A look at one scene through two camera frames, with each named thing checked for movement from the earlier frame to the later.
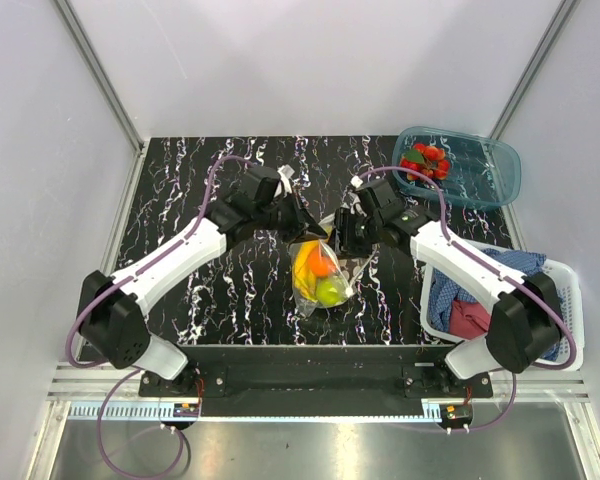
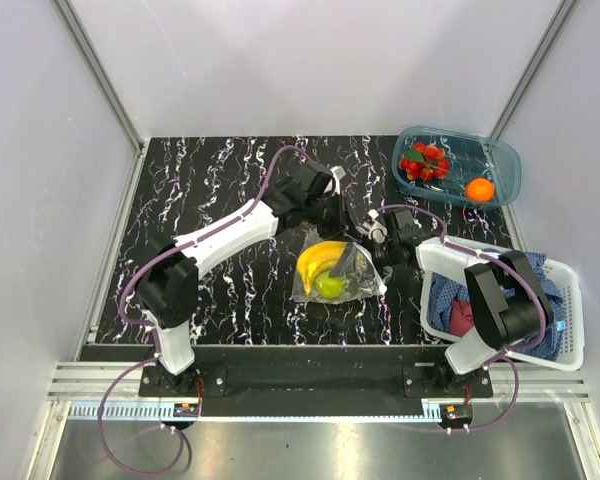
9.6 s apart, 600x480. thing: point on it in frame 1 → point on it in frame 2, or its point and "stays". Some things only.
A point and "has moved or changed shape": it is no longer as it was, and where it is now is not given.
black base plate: x=316 y=381 stays
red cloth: x=468 y=319 stays
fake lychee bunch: x=429 y=159 stays
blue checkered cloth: x=444 y=289 stays
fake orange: x=320 y=263 → x=480 y=189
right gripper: x=343 y=219 → x=344 y=260
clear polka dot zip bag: x=320 y=279 has moved or changed shape
